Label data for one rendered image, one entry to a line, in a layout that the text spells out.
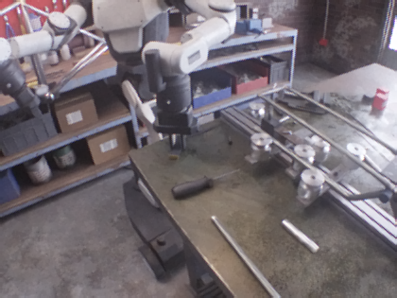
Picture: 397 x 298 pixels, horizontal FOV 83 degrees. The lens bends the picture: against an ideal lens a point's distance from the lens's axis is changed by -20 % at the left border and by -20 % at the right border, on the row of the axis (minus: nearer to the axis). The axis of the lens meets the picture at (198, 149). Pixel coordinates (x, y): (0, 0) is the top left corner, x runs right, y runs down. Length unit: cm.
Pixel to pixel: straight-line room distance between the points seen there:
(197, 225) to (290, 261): 21
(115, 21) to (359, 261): 103
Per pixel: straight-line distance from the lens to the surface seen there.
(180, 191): 62
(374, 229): 62
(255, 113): 87
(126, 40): 106
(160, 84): 62
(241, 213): 60
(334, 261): 57
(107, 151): 203
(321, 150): 68
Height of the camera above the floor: 134
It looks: 37 degrees down
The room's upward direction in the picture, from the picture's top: 3 degrees counter-clockwise
